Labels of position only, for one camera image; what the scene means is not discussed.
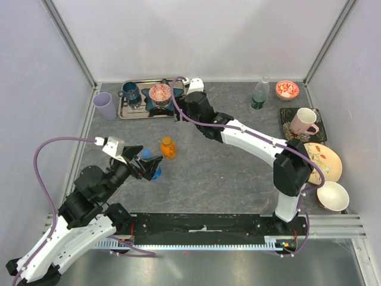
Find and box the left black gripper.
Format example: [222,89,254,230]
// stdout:
[101,145,164,201]

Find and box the clear bottle blue cap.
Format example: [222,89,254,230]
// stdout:
[140,149,163,181]

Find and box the clear bottle green label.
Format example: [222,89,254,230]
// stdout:
[251,76,270,110]

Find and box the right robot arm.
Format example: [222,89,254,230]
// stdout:
[175,91,313,235]

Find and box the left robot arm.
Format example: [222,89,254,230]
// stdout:
[6,142,163,285]

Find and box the orange juice bottle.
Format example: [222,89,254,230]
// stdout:
[161,136,176,159]

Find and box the red patterned bowl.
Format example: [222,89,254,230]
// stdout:
[148,83,171,104]

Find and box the blue star-shaped dish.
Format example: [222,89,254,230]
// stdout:
[140,79,174,111]

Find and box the steel tray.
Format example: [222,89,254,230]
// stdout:
[118,79,174,120]

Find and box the dark blue mug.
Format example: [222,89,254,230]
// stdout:
[118,82,141,104]

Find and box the lilac plastic cup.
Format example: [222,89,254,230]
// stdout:
[93,92,117,120]

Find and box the orange floral small bowl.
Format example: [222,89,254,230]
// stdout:
[276,80,299,101]

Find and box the dark floral square plate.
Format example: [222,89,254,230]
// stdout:
[280,108,327,143]

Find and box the pink mug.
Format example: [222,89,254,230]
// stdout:
[290,108,320,135]

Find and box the beige bird plate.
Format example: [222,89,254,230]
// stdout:
[304,142,343,182]

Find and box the red white bowl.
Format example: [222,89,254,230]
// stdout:
[317,181,350,212]

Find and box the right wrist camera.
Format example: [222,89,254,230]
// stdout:
[182,77,204,95]

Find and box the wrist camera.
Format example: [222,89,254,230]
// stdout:
[182,77,204,95]
[95,136,127,164]

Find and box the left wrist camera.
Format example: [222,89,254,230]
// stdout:
[95,136,127,164]

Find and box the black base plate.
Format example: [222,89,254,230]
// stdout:
[116,213,307,244]

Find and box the white slotted cable duct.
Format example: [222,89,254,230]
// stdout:
[92,237,296,251]

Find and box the left aluminium frame post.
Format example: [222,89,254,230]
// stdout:
[41,0,98,90]

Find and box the aluminium frame post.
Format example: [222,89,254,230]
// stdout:
[41,0,98,90]
[303,0,357,86]

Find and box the right aluminium frame post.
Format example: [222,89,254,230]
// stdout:
[303,0,357,86]

